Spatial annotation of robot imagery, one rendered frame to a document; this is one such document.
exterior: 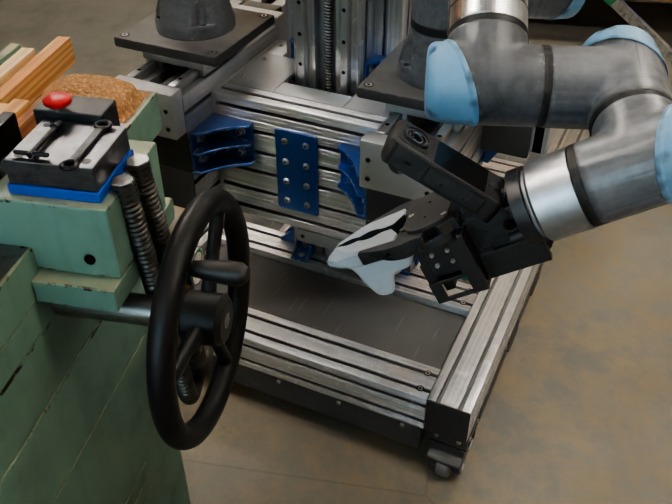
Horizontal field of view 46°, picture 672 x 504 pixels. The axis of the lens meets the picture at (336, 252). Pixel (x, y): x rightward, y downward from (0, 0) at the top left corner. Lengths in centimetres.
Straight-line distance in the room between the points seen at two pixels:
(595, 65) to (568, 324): 145
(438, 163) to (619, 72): 18
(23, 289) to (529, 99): 54
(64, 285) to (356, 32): 82
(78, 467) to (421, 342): 87
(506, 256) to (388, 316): 106
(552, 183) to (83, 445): 69
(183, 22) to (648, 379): 134
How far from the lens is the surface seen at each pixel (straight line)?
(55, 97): 91
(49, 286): 90
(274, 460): 178
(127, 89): 114
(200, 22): 154
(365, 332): 174
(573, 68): 74
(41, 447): 100
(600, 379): 203
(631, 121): 70
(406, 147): 69
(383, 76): 138
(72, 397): 104
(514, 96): 73
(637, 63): 76
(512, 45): 75
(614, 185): 68
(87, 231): 85
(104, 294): 87
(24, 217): 88
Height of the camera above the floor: 141
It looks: 38 degrees down
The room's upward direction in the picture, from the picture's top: straight up
